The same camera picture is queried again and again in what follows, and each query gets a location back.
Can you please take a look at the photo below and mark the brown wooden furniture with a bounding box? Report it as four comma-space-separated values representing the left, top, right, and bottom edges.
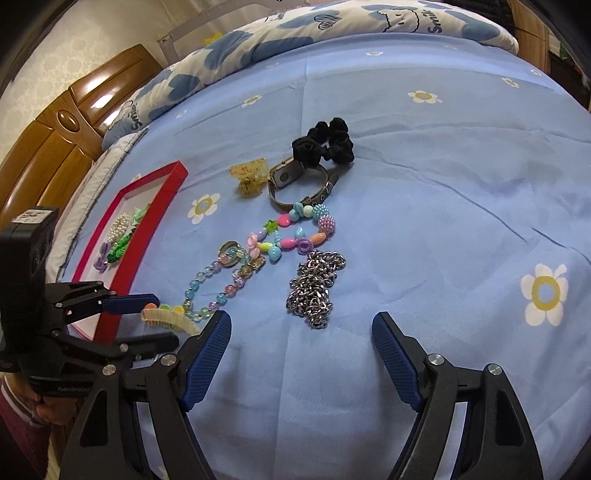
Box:
507, 0, 591, 116

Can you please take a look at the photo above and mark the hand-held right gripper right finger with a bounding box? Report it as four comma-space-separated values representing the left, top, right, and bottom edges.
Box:
372, 311, 543, 480

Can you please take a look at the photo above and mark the brown strap wristwatch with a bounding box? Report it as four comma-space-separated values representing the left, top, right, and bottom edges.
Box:
268, 157, 341, 214

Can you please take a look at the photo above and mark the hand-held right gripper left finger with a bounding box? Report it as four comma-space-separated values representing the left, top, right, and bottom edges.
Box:
59, 310, 232, 480

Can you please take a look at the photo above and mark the cream comb hair clip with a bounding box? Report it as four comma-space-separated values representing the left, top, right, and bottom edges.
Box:
140, 302, 202, 336

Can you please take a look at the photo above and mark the blue flower print bedsheet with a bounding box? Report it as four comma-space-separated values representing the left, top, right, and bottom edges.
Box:
60, 32, 591, 480

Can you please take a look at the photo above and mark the white pearl hair clip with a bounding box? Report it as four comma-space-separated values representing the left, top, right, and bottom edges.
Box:
107, 213, 133, 243

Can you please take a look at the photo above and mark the brown wooden headboard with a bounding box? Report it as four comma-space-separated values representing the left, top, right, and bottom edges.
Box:
0, 44, 164, 223

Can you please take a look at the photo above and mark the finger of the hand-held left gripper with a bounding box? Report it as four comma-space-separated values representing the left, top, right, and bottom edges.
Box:
48, 329, 180, 376
46, 280, 161, 326

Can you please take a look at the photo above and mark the light green hair clip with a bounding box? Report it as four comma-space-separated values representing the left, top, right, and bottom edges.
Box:
128, 204, 153, 227

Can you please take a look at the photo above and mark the clear pastel bead bracelet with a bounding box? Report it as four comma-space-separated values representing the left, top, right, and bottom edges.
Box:
183, 240, 267, 322

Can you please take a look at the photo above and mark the blue cloud pattern pillow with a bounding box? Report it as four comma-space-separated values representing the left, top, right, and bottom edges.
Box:
102, 0, 520, 151

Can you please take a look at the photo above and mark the yellow hair claw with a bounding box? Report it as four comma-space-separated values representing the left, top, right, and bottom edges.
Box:
229, 158, 270, 199

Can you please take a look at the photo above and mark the person's left forearm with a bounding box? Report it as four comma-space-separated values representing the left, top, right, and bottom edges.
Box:
0, 373, 52, 480

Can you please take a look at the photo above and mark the white quilted mattress pad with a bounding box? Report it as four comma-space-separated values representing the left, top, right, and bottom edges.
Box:
44, 130, 149, 283

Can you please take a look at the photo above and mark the red jewelry tray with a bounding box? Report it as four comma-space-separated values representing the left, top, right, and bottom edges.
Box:
69, 161, 189, 345

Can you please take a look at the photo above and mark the silver metal chain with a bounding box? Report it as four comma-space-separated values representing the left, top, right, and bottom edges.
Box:
285, 249, 348, 331

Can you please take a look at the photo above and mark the colourful chunky bead bracelet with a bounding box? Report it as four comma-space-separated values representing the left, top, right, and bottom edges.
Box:
247, 203, 338, 264

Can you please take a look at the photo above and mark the black scrunchie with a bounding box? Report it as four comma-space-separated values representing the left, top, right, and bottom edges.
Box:
292, 117, 356, 168

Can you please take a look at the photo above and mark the dark green hair clip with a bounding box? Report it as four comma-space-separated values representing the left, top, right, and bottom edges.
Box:
106, 231, 135, 264

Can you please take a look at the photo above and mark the person's left hand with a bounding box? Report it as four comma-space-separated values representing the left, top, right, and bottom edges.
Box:
38, 394, 78, 435

